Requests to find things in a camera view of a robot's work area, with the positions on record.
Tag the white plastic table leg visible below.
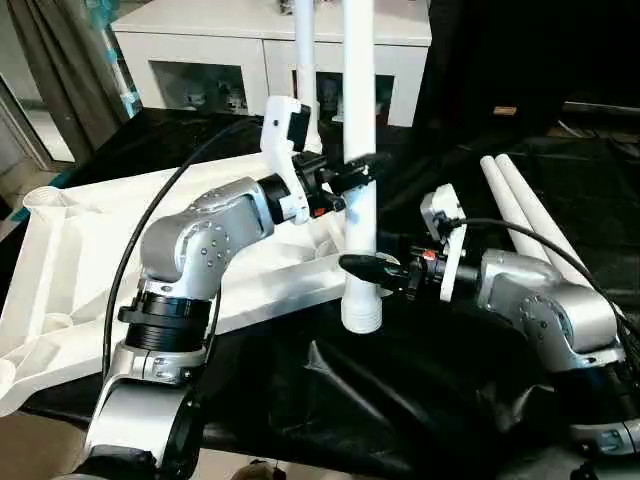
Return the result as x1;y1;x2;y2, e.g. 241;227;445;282
339;0;386;335
293;0;325;157
478;157;552;265
493;153;627;322

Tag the white plastic table top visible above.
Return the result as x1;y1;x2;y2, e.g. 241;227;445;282
0;149;387;419

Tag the black mat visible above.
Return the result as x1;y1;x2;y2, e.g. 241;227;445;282
0;105;640;480

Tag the black cabinet gold label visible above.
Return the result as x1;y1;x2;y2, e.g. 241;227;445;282
413;0;567;143

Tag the white glass-door cabinet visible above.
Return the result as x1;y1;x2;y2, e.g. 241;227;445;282
111;0;433;130

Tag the dark robot body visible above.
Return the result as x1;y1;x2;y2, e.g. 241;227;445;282
233;462;290;480

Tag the grey curtain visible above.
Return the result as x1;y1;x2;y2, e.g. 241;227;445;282
8;0;132;162

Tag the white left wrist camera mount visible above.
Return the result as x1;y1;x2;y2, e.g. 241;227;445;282
258;94;313;227

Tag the grey door frame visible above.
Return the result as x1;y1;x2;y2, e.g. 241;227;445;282
0;73;77;170

